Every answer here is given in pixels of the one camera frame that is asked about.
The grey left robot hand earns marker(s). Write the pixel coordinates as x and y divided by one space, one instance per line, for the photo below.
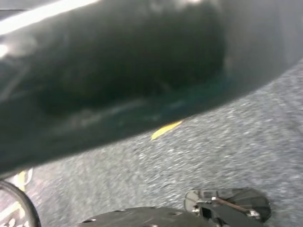
118 78

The angled yellow floor tape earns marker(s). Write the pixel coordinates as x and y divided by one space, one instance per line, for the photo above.
165 129

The dark robot foot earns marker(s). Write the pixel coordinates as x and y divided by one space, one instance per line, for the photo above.
227 206

